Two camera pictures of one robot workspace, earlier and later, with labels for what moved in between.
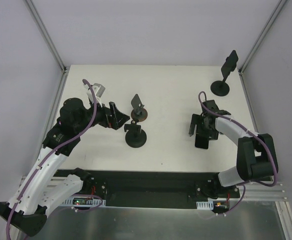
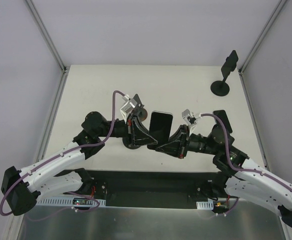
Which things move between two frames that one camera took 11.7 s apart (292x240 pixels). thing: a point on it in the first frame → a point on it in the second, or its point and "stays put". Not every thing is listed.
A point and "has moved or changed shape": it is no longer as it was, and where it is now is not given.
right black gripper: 204,128 → 183,141
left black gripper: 111,116 → 130,130
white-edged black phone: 201,142 has moved or changed shape
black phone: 229,64 stays put
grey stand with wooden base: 139,113 stays put
